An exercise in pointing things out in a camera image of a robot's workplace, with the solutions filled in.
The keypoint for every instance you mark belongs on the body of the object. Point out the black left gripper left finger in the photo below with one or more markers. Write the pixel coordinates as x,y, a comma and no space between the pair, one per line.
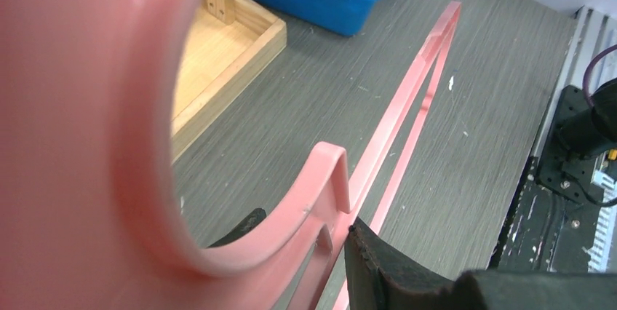
245,226

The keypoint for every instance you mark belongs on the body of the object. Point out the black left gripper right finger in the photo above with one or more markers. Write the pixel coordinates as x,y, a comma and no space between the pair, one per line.
381,277

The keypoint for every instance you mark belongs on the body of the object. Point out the pink plastic hanger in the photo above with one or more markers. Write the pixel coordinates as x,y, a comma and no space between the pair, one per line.
88,216

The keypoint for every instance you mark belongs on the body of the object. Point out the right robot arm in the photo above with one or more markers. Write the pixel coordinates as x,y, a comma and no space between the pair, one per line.
593,120

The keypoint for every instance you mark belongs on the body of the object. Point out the wooden clothes rack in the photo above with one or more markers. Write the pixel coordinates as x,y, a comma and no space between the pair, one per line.
229,43

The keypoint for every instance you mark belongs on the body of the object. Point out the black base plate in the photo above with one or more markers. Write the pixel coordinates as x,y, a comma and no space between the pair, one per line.
522,228

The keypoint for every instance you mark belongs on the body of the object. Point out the aluminium rail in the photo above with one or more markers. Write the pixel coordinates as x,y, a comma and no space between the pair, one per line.
593,81

